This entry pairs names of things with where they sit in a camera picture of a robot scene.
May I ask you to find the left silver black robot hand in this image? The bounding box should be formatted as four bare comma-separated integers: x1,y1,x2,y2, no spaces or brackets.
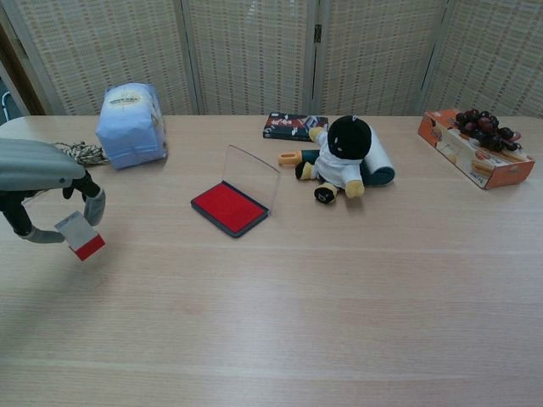
0,137,106,246

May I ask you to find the white and red stamp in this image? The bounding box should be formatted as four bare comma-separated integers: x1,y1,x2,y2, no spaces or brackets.
54,210,106,262

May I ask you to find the red ink pad clear lid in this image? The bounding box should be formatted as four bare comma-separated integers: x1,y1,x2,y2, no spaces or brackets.
190,144,282,239

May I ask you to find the white bent tube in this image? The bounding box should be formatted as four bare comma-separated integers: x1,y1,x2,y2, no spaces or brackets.
0,91,16,124

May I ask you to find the light blue paper wrapped package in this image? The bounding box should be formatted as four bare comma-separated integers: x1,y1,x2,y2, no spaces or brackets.
94,82,170,170

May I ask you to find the woven bamboo folding screen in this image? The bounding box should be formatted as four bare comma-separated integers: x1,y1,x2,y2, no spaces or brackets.
0,0,543,116

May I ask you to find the black red card box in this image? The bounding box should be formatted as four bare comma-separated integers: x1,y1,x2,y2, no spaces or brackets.
262,111,330,142

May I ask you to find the plush doll black head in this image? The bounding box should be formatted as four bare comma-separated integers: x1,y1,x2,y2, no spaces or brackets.
294,114,374,206

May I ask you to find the orange snack carton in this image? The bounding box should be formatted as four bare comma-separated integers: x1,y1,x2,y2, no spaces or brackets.
417,109,536,191

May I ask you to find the dark red grape bunch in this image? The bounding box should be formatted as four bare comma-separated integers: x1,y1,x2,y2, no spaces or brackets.
454,109,523,153

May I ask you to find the braided beige black rope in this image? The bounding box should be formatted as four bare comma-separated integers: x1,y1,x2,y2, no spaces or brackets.
53,141,110,166

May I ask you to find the brown wooden door frame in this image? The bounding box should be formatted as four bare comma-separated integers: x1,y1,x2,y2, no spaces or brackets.
0,23,47,116

